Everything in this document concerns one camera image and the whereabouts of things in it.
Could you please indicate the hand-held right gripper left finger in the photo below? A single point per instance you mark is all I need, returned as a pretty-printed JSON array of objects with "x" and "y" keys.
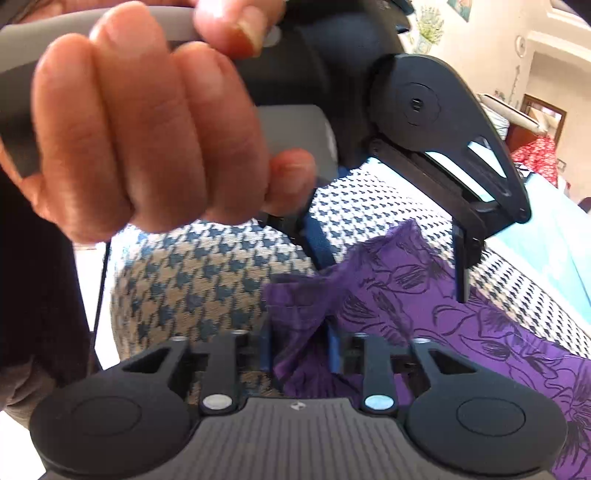
[{"x": 267, "y": 355}]

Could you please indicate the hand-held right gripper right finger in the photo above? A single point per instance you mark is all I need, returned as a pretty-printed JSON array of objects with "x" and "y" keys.
[{"x": 333, "y": 350}]

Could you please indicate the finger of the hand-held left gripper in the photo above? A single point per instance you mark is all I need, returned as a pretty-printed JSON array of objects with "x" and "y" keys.
[
  {"x": 464, "y": 258},
  {"x": 316, "y": 244}
]

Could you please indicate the purple floral garment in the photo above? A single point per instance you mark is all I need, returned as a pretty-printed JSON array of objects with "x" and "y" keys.
[{"x": 461, "y": 332}]

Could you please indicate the person's left hand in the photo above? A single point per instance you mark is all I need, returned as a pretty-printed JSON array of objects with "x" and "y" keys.
[{"x": 138, "y": 129}]

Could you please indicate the blue printed sofa cover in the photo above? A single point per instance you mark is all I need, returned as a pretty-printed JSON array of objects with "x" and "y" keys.
[{"x": 554, "y": 240}]

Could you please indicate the houndstooth sofa seat cushion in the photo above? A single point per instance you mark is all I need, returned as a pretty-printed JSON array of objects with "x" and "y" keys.
[{"x": 194, "y": 277}]

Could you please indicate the red floral cloth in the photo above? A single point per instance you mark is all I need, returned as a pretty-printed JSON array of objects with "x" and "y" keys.
[{"x": 538, "y": 159}]

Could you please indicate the white pillow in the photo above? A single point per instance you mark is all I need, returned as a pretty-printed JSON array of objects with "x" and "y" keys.
[{"x": 512, "y": 115}]

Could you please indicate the lavender pot wall sticker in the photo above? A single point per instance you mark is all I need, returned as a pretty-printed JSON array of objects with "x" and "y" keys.
[{"x": 429, "y": 27}]

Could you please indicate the blue wall poster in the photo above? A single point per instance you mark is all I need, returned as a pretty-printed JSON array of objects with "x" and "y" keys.
[{"x": 459, "y": 8}]

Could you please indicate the wooden door frame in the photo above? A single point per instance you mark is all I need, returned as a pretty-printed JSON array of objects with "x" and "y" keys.
[{"x": 561, "y": 120}]

